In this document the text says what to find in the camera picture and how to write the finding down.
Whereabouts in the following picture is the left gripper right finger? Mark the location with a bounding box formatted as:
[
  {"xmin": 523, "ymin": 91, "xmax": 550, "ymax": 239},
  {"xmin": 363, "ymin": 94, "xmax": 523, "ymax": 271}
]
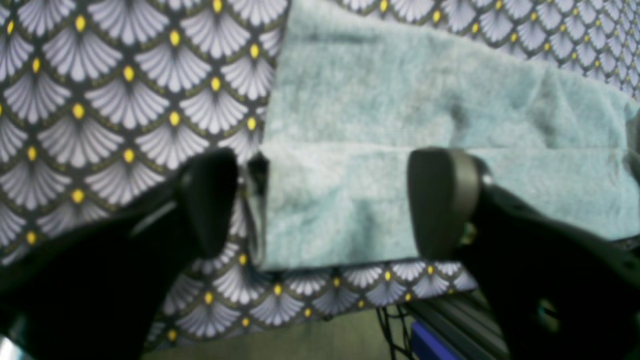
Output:
[{"xmin": 407, "ymin": 147, "xmax": 640, "ymax": 360}]

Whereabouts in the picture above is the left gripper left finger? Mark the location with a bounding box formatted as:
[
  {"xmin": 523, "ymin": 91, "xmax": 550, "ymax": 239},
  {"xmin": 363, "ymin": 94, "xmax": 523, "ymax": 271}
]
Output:
[{"xmin": 1, "ymin": 150, "xmax": 239, "ymax": 360}]

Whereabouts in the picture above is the fan-patterned purple table cloth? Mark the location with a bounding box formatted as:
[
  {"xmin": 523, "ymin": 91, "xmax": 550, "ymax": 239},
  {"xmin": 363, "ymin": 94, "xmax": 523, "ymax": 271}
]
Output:
[{"xmin": 1, "ymin": 0, "xmax": 639, "ymax": 351}]

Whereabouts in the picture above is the light grey T-shirt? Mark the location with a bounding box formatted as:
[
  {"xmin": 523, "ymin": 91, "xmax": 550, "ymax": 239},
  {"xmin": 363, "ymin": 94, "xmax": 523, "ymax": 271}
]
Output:
[{"xmin": 248, "ymin": 0, "xmax": 639, "ymax": 272}]

